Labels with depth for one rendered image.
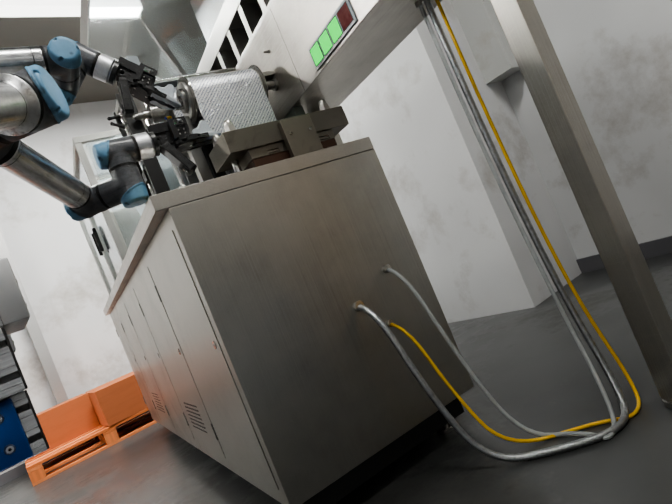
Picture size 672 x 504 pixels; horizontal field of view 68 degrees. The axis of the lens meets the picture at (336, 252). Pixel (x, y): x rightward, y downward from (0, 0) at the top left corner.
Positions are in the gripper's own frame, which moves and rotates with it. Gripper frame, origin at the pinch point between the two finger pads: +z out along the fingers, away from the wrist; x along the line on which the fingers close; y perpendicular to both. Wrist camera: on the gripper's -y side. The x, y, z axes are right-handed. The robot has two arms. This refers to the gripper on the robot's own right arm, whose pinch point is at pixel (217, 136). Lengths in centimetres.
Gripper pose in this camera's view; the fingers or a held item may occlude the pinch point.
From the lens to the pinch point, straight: 162.3
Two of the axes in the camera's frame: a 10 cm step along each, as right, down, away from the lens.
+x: -4.5, 2.1, 8.7
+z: 8.1, -3.3, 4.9
